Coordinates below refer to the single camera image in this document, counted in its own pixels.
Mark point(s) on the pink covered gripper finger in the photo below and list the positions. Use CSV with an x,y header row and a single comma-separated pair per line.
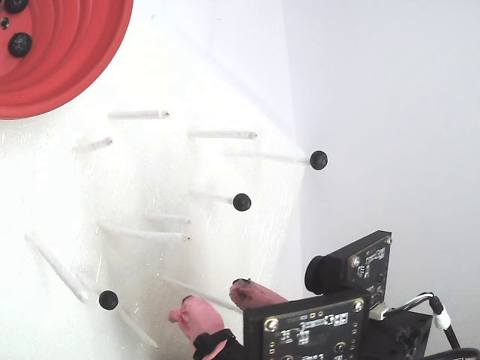
x,y
198,318
258,296

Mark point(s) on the black fisheye lens camera module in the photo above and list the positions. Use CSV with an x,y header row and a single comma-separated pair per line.
x,y
360,262

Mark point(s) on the black camera circuit board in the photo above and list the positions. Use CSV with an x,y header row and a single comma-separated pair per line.
x,y
300,333

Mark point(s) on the dark round blueberry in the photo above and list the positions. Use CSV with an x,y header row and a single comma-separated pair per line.
x,y
318,160
242,202
15,4
19,44
108,300

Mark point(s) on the red collapsible silicone cup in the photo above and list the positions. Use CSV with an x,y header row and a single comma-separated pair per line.
x,y
75,56

